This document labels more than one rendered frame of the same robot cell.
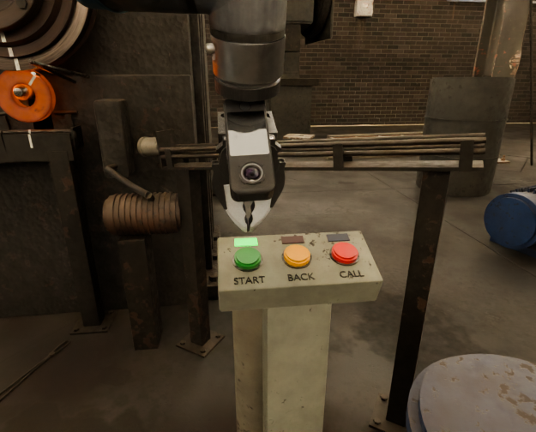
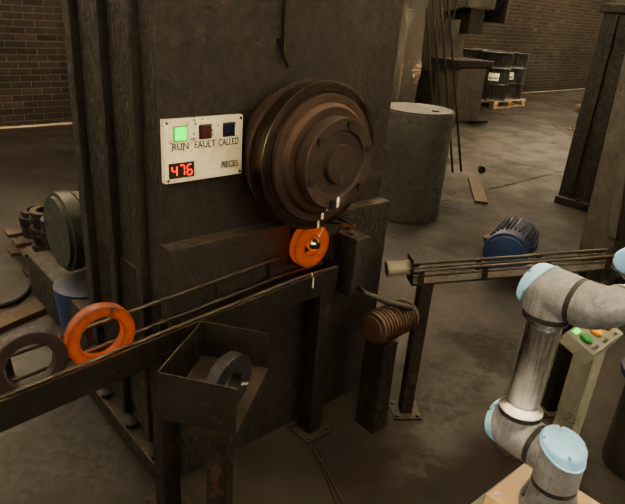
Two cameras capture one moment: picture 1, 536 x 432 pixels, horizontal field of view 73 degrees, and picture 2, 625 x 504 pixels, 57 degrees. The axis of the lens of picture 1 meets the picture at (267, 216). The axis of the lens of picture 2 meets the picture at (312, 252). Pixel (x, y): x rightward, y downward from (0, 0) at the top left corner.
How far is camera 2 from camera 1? 192 cm
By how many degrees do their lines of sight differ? 33
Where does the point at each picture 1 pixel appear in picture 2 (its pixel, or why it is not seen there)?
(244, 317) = not seen: hidden behind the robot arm
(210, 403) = (461, 442)
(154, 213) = (409, 320)
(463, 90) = (422, 126)
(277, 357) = (589, 378)
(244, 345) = not seen: hidden behind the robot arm
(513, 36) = (414, 46)
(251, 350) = not seen: hidden behind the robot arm
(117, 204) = (389, 319)
